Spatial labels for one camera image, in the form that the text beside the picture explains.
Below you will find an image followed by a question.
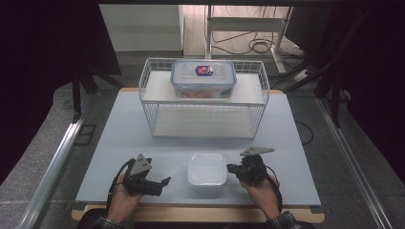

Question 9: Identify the person's right hand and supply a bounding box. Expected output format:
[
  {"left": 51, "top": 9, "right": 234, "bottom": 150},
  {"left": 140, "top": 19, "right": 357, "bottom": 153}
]
[{"left": 239, "top": 175, "right": 282, "bottom": 221}]

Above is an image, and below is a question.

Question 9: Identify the clear lidded food container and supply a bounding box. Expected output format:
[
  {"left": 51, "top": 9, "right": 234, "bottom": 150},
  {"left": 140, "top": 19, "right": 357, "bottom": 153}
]
[{"left": 170, "top": 59, "right": 238, "bottom": 99}]

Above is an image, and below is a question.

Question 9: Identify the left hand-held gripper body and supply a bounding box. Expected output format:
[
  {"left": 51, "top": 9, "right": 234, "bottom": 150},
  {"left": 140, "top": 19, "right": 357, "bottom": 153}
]
[{"left": 122, "top": 154, "right": 164, "bottom": 197}]

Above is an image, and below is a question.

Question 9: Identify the aluminium rail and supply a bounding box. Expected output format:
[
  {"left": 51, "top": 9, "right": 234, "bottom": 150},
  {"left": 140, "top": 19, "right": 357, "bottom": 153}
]
[
  {"left": 314, "top": 96, "right": 394, "bottom": 229},
  {"left": 17, "top": 94, "right": 94, "bottom": 229}
]

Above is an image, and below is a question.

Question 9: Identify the tangle of black floor cables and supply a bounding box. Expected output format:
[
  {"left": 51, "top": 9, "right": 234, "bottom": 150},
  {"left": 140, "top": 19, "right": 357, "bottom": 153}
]
[{"left": 211, "top": 30, "right": 308, "bottom": 70}]

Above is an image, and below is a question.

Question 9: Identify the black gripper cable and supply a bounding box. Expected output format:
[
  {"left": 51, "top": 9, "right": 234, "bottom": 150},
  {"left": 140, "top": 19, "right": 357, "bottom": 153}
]
[
  {"left": 265, "top": 164, "right": 285, "bottom": 214},
  {"left": 106, "top": 157, "right": 136, "bottom": 212}
]

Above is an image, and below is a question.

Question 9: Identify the black curtain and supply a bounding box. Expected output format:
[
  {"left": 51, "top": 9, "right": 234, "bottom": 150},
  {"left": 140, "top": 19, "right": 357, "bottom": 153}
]
[
  {"left": 285, "top": 4, "right": 405, "bottom": 176},
  {"left": 0, "top": 0, "right": 122, "bottom": 185}
]

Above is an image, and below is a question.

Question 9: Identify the white metal desk frame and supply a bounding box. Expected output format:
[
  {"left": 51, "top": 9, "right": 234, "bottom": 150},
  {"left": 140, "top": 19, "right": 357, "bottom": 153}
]
[{"left": 204, "top": 4, "right": 294, "bottom": 75}]

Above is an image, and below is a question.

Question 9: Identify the white wire basket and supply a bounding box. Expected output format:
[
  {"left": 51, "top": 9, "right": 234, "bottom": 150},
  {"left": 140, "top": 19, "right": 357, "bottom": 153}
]
[{"left": 138, "top": 57, "right": 271, "bottom": 140}]

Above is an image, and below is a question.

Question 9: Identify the person's left hand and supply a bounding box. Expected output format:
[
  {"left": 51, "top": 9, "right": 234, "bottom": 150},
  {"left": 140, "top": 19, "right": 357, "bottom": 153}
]
[{"left": 106, "top": 174, "right": 145, "bottom": 224}]

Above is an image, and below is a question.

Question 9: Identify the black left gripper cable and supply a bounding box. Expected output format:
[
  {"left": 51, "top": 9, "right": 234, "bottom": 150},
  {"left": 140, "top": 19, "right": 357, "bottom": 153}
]
[{"left": 106, "top": 157, "right": 136, "bottom": 212}]

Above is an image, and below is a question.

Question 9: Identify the white cabinet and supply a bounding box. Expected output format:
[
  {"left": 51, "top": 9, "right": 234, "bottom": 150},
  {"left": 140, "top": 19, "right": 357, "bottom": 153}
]
[{"left": 98, "top": 4, "right": 185, "bottom": 52}]

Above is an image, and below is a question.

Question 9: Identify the black looped floor cable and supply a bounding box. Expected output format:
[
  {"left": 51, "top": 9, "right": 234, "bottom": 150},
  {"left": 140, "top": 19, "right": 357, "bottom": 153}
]
[{"left": 294, "top": 120, "right": 315, "bottom": 147}]

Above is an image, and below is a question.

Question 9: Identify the black metal stand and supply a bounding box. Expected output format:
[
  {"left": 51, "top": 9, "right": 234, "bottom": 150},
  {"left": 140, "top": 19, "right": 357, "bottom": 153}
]
[
  {"left": 282, "top": 12, "right": 352, "bottom": 129},
  {"left": 71, "top": 61, "right": 126, "bottom": 124}
]

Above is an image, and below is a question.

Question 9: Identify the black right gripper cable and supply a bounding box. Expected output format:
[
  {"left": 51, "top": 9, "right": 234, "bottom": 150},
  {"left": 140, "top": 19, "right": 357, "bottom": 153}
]
[{"left": 265, "top": 164, "right": 285, "bottom": 214}]

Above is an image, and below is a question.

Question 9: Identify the white square bowl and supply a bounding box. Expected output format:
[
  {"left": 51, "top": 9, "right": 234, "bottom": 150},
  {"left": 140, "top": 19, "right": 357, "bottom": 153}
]
[{"left": 186, "top": 153, "right": 228, "bottom": 189}]

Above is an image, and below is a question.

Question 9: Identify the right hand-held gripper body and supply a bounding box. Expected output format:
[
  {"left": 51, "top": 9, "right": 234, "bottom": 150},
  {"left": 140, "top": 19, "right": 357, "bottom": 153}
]
[{"left": 234, "top": 146, "right": 276, "bottom": 186}]

